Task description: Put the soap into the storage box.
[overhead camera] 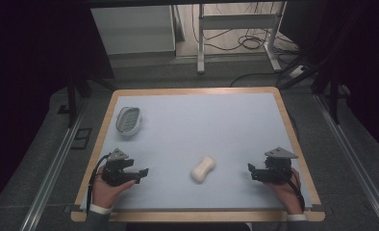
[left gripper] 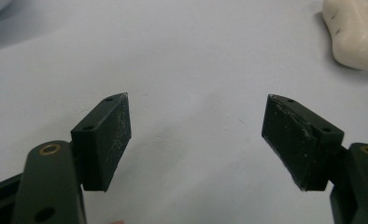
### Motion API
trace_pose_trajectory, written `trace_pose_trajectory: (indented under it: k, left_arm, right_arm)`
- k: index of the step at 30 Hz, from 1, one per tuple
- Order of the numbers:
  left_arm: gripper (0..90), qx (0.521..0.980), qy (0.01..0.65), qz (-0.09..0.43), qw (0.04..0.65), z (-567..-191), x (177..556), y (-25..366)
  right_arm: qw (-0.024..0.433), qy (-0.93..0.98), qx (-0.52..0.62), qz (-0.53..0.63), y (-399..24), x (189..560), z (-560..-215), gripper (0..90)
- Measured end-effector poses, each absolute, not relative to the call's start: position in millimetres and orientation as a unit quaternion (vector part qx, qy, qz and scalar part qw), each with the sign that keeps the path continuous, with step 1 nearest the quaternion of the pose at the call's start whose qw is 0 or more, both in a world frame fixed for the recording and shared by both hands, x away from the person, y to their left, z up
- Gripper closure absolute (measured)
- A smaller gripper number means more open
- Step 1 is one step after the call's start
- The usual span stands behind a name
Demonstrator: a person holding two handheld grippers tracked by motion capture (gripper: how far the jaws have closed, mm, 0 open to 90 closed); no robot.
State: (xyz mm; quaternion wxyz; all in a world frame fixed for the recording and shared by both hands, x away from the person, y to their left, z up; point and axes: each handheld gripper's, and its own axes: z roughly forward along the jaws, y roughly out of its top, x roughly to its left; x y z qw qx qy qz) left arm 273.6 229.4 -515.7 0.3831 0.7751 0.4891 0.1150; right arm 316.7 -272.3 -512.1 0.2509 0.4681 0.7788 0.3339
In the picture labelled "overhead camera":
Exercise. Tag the white power strip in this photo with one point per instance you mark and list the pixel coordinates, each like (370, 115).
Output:
(297, 71)

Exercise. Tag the grey mesh basket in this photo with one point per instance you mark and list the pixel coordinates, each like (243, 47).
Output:
(128, 120)

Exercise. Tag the person's right hand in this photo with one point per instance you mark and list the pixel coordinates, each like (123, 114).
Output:
(287, 194)

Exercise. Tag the dark curtain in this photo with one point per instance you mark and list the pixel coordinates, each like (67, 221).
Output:
(364, 64)
(27, 64)

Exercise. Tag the person's left hand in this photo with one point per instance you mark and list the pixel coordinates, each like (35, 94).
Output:
(106, 192)

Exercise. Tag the black floor frame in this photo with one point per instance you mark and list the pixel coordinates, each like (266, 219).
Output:
(81, 138)

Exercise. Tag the white metal desk frame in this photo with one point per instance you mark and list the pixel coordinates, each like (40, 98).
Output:
(237, 21)

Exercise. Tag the metal floor rail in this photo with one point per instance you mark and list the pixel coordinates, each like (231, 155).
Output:
(51, 173)
(357, 163)

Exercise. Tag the black metal stand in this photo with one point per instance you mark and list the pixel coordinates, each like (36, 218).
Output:
(73, 93)
(325, 80)

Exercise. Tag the white panel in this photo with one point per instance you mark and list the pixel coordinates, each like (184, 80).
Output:
(133, 30)

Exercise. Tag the white table mat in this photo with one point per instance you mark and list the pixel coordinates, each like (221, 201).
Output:
(203, 128)

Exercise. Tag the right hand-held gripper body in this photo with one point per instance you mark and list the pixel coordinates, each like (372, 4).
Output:
(275, 170)

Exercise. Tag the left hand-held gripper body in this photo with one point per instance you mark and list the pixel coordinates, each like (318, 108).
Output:
(113, 171)

